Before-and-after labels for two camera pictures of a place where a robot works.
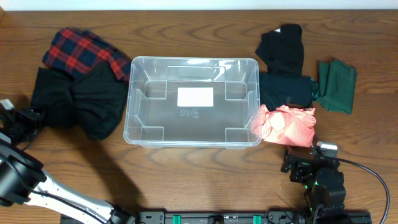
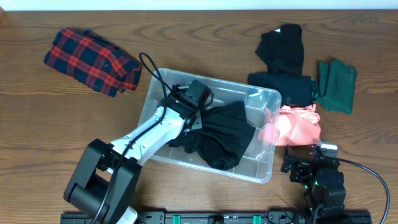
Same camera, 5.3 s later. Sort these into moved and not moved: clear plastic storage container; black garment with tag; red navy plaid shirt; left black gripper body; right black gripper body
Moved: clear plastic storage container; left black gripper body
Not moved: right black gripper body; red navy plaid shirt; black garment with tag
